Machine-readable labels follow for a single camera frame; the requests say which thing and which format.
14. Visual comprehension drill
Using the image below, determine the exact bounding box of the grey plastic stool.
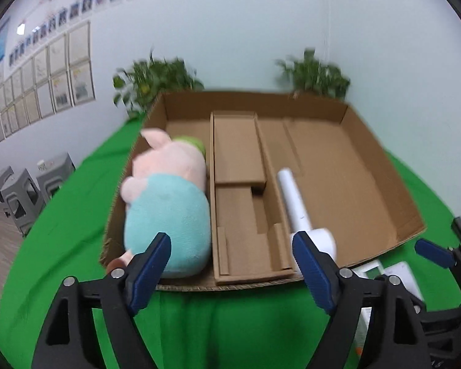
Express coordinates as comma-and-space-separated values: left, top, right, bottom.
36, 153, 76, 200
0, 166, 16, 204
1, 169, 45, 237

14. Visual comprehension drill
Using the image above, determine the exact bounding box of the leafy potted plant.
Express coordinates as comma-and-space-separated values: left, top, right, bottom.
275, 48, 350, 101

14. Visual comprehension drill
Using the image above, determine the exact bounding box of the wall of framed certificates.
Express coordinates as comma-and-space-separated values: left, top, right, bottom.
0, 21, 97, 147

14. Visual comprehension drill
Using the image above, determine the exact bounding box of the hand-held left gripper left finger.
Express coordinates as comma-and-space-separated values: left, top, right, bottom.
31, 232, 172, 369

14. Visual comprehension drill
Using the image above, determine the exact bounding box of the long narrow cardboard box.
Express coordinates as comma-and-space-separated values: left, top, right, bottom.
209, 111, 298, 286

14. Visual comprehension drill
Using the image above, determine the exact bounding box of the white hair dryer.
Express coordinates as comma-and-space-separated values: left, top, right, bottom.
276, 167, 338, 277

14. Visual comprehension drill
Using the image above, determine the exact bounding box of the pink pig plush toy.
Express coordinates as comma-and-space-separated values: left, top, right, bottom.
107, 129, 212, 279

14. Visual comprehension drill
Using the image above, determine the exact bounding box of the bushy potted plant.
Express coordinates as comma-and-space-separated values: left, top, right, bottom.
112, 48, 204, 120

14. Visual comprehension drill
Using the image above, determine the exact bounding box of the white handheld device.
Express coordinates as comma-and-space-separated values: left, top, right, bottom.
384, 261, 425, 304

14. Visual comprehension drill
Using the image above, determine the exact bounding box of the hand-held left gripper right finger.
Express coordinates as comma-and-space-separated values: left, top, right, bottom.
292, 231, 433, 369

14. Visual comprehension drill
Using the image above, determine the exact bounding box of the large shallow cardboard box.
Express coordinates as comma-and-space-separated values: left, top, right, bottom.
100, 90, 427, 292

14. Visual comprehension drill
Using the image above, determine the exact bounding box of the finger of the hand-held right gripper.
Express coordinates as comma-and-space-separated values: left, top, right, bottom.
417, 300, 461, 339
415, 217, 461, 300

